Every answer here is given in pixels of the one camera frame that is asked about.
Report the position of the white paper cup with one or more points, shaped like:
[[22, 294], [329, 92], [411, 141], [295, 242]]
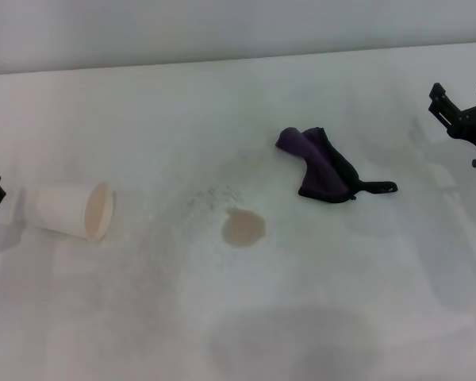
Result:
[[59, 210]]

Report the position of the purple rag with black edge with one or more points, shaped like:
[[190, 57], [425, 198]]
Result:
[[315, 158]]

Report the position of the brown water stain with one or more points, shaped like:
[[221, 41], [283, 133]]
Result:
[[242, 229]]

